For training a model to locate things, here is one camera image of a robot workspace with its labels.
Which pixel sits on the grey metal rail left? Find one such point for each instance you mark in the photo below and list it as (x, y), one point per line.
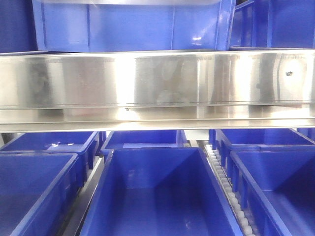
(75, 219)

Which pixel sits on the blue bin lower left front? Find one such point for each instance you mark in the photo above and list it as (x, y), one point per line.
(36, 192)

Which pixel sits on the screw on steel panel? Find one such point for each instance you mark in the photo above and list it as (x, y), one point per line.
(289, 73)

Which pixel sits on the silver metal tray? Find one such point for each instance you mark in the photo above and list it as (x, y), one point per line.
(136, 2)

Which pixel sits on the blue bin upper left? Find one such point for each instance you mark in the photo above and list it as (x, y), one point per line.
(20, 22)

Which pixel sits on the blue bin lower centre front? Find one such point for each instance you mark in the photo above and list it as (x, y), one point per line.
(159, 192)

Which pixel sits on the white roller conveyor track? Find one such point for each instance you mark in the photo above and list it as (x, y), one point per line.
(226, 186)

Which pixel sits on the large blue bin upper centre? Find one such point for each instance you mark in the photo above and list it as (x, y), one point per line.
(112, 28)

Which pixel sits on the blue bin lower right front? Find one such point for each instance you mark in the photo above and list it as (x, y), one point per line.
(276, 190)

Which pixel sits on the blue bin lower left rear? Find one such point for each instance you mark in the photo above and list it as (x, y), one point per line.
(84, 144)

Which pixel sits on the blue bin upper right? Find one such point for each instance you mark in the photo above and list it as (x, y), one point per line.
(274, 24)

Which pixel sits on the blue bin lower centre rear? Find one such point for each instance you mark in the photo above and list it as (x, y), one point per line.
(143, 139)

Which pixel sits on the stainless steel shelf front panel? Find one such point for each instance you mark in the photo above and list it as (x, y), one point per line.
(42, 91)

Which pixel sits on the blue bin lower right rear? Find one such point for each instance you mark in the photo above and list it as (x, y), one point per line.
(268, 139)

